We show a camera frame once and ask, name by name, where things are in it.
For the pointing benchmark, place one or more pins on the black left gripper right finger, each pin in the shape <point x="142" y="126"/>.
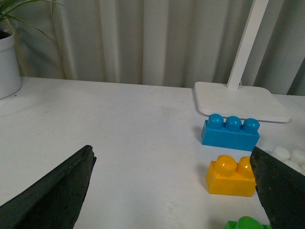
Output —
<point x="281" y="190"/>

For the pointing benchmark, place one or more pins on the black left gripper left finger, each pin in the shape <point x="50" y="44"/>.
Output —
<point x="55" y="200"/>

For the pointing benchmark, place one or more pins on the yellow two-stud block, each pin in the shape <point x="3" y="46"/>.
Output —
<point x="225" y="176"/>

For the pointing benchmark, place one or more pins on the green two-stud block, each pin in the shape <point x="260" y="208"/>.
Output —
<point x="246" y="222"/>

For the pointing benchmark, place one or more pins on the blue three-stud block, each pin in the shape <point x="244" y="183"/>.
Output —
<point x="230" y="133"/>

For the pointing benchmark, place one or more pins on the white desk lamp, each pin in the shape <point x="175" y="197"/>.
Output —
<point x="239" y="100"/>

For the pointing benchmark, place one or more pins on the white plant pot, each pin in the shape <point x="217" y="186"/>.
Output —
<point x="10" y="80"/>

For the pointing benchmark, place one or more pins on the grey pleated curtain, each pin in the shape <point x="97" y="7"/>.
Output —
<point x="176" y="43"/>

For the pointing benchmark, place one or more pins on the green plant leaves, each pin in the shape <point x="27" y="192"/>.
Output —
<point x="33" y="24"/>

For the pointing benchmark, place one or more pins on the white studded base plate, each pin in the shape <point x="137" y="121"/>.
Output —
<point x="294" y="159"/>

